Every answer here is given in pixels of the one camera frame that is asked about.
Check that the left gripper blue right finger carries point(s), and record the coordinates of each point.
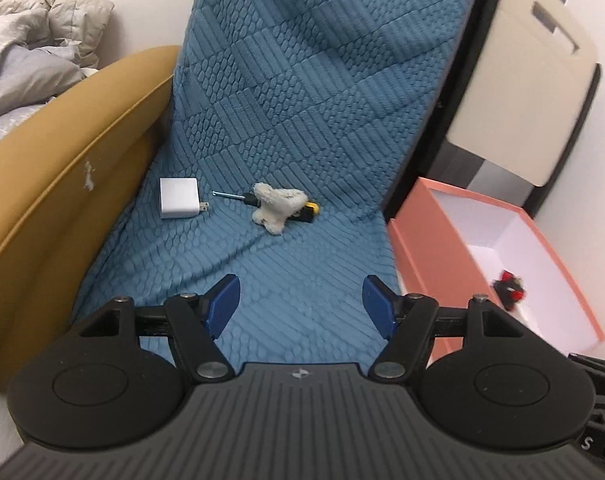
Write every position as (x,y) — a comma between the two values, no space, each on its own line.
(379,302)

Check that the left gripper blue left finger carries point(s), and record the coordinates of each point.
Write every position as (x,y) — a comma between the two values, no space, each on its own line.
(220,303)

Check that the white fluffy hair clip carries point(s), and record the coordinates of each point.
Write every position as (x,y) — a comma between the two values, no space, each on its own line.
(276,205)

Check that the red black toy figure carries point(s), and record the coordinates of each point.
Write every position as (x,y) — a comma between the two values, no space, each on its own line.
(509,289)

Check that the pink cardboard box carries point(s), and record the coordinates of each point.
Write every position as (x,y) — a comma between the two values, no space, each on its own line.
(450,243)

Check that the white charger left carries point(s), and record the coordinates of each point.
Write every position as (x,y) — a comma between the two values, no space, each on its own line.
(179,198)

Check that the yellow black screwdriver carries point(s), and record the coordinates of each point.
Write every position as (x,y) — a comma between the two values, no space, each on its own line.
(307,213)

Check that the blue textured chair cover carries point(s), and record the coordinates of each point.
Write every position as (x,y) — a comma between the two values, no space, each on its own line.
(325,96)

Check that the grey crumpled duvet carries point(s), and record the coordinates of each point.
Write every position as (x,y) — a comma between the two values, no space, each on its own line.
(46,47)

